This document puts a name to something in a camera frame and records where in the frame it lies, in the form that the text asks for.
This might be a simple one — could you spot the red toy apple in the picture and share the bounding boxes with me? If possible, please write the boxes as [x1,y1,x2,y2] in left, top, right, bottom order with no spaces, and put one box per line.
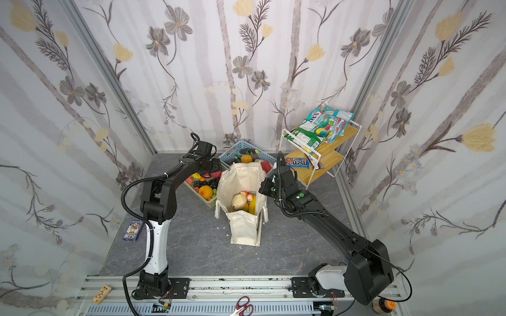
[241,191,256,203]

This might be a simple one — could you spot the floral canvas tote bag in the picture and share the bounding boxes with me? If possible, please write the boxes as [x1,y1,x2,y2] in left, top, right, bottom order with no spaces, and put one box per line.
[215,162,269,247]

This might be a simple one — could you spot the beige toy garlic bulb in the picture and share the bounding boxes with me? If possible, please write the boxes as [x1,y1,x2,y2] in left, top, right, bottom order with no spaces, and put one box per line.
[231,194,249,211]

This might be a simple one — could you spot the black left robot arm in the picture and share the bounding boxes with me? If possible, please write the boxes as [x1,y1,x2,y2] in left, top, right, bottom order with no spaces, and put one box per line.
[120,132,221,300]

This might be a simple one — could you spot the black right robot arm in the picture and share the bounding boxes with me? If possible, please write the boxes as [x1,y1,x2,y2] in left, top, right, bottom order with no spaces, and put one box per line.
[259,152,394,305]

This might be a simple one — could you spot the blue M&M candy bag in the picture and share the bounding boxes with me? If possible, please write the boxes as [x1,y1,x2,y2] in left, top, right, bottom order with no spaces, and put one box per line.
[285,157,310,169]

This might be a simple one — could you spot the dark toy grape bunch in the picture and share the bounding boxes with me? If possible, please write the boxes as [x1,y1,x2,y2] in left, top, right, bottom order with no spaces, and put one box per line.
[207,179,220,189]

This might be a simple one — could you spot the red toy bell pepper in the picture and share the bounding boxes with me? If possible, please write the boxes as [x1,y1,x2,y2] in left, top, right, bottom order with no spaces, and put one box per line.
[261,161,272,174]

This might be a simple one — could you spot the blue plastic vegetable basket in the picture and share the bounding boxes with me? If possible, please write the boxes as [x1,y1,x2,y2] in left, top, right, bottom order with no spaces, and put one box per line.
[219,140,276,167]

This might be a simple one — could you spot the green plastic fruit basket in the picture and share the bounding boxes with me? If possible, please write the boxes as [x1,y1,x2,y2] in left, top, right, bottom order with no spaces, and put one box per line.
[184,171,222,209]

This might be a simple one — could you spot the orange toy fruit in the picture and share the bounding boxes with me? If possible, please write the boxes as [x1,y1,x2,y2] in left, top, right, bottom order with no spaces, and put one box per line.
[198,185,214,200]

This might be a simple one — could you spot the orange toy tangerine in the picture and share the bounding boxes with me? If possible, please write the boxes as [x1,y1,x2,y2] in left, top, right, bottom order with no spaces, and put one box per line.
[241,154,253,163]

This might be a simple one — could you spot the green snack packet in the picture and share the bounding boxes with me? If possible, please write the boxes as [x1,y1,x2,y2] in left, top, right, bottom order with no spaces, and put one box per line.
[284,120,329,154]

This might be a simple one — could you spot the teal snack packet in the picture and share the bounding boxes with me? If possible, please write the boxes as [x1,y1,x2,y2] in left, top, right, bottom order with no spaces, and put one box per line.
[306,105,354,144]

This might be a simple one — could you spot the small blue card box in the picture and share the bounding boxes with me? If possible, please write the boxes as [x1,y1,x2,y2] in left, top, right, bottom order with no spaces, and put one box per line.
[122,220,144,242]

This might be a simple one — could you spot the orange and wood tape roll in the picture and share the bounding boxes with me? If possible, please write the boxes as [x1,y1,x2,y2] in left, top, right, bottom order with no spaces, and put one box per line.
[372,298,397,315]

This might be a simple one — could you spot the wooden tag block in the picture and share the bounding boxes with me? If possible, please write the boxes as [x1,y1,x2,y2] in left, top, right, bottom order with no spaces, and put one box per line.
[92,285,112,305]

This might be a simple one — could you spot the white wire wooden shelf rack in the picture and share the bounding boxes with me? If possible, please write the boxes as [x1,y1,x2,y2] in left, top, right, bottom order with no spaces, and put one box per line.
[279,121,362,189]

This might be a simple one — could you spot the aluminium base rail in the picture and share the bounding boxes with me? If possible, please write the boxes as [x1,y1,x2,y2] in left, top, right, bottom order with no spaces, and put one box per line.
[70,275,396,316]

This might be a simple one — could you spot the red handled scissors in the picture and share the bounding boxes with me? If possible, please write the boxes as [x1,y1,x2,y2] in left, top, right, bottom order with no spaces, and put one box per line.
[230,296,254,316]

